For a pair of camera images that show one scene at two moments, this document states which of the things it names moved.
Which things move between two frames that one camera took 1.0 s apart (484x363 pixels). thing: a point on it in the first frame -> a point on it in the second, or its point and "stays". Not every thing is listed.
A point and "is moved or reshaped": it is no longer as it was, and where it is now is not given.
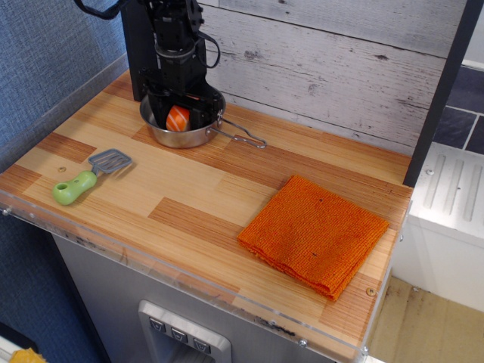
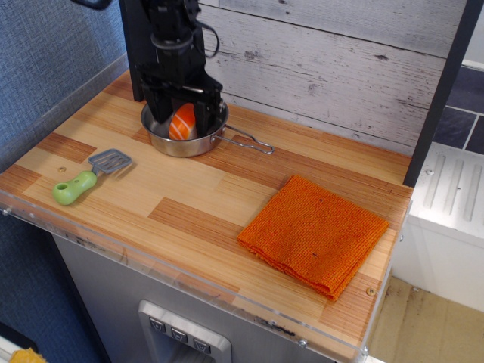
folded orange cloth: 315,232 stays
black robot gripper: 184,81 stays
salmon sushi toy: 178,119 is moved or reshaped
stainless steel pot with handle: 194,138 is moved or reshaped
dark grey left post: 138,20 stays
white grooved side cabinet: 442,247 stays
